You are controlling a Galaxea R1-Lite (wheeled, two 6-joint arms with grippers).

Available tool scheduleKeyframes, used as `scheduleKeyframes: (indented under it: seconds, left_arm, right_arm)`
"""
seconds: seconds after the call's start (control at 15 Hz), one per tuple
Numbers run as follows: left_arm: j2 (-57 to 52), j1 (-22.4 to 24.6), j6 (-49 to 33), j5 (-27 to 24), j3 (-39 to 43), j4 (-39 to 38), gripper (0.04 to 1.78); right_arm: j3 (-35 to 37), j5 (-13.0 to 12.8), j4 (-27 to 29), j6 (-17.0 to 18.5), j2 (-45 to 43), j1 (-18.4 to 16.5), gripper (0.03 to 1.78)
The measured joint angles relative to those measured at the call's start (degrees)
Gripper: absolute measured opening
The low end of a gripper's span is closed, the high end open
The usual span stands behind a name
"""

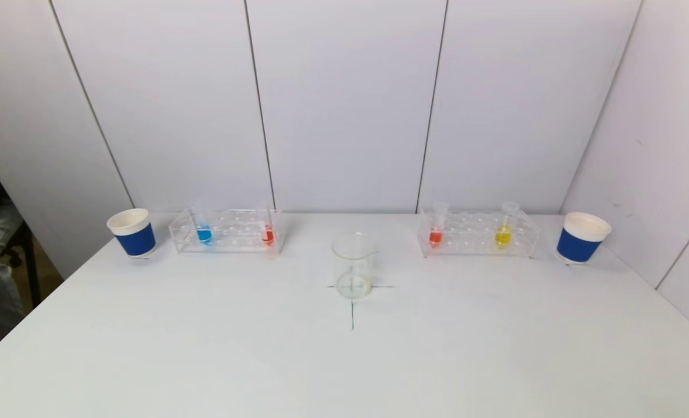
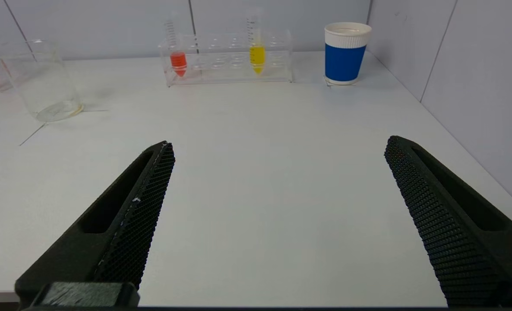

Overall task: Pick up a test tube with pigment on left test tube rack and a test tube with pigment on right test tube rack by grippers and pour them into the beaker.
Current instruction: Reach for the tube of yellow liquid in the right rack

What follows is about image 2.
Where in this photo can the clear glass beaker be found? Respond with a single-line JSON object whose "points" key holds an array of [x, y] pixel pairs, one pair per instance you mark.
{"points": [[44, 86]]}

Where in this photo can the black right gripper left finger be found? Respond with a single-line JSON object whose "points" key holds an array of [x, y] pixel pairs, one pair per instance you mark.
{"points": [[122, 224]]}

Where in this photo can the red pigment test tube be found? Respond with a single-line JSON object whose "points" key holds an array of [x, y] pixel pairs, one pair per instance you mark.
{"points": [[178, 61]]}

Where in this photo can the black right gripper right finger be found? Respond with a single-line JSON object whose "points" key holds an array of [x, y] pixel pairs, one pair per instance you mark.
{"points": [[454, 233]]}

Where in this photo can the blue white paper cup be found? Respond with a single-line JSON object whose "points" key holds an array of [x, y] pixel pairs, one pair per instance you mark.
{"points": [[344, 60]]}

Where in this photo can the clear test tube yellow pigment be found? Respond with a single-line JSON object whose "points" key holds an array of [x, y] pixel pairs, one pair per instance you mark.
{"points": [[257, 56]]}

